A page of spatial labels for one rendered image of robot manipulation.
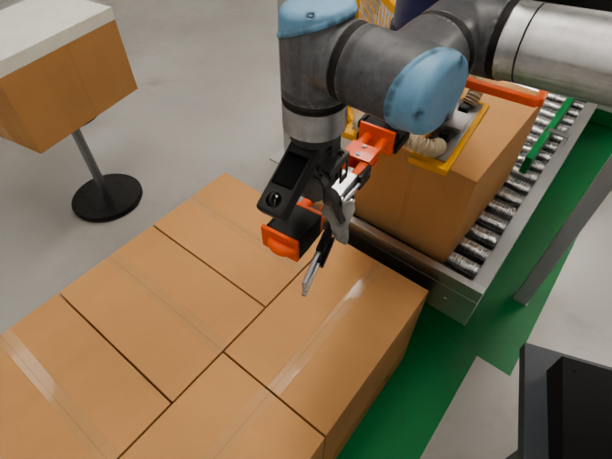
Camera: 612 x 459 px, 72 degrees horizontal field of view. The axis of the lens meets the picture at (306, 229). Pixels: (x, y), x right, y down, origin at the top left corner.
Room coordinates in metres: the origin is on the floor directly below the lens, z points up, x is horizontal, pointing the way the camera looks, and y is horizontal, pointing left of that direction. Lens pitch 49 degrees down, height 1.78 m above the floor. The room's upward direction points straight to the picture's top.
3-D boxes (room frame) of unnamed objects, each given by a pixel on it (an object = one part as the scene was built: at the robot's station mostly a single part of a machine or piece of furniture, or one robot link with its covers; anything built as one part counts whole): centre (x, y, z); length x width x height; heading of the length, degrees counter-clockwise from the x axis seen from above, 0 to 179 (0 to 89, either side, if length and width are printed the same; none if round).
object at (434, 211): (1.27, -0.53, 0.75); 0.60 x 0.40 x 0.40; 141
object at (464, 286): (0.97, -0.31, 0.58); 0.70 x 0.03 x 0.06; 52
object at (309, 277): (0.50, -0.06, 1.22); 0.31 x 0.03 x 0.05; 160
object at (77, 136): (1.81, 1.18, 0.31); 0.40 x 0.40 x 0.62
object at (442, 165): (0.94, -0.39, 1.12); 0.34 x 0.10 x 0.05; 147
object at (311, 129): (0.51, -0.01, 1.45); 0.10 x 0.09 x 0.05; 57
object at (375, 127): (0.78, -0.17, 1.22); 0.10 x 0.08 x 0.06; 57
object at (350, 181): (0.60, -0.06, 1.22); 0.07 x 0.07 x 0.04; 57
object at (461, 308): (0.97, -0.31, 0.48); 0.70 x 0.03 x 0.15; 52
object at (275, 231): (0.49, 0.02, 1.22); 0.08 x 0.07 x 0.05; 147
